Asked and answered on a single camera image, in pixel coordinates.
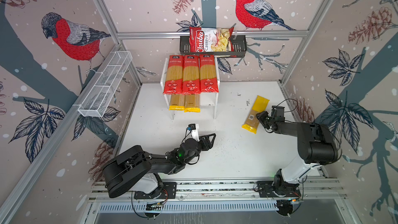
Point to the red cassava chips bag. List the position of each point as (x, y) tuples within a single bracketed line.
[(202, 38)]

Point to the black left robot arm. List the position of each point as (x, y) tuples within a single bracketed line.
[(125, 170)]

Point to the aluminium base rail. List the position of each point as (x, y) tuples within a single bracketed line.
[(217, 196)]

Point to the red spaghetti bag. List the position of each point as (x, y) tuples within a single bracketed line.
[(174, 75), (191, 75), (208, 74)]

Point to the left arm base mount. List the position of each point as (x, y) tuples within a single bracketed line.
[(155, 189)]

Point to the black wall basket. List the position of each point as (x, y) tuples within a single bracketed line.
[(236, 48)]

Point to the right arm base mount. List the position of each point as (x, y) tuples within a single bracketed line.
[(270, 189)]

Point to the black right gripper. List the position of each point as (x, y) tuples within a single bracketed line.
[(260, 116)]

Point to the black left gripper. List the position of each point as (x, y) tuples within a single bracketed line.
[(209, 144)]

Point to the white two-tier shelf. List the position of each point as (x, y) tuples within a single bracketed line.
[(206, 99)]

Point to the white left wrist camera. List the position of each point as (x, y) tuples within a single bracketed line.
[(194, 131)]

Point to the yellow Pastatime pasta bag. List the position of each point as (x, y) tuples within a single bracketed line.
[(177, 102)]

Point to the white wire mesh basket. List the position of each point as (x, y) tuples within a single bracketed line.
[(100, 95)]

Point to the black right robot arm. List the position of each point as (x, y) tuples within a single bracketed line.
[(315, 147)]

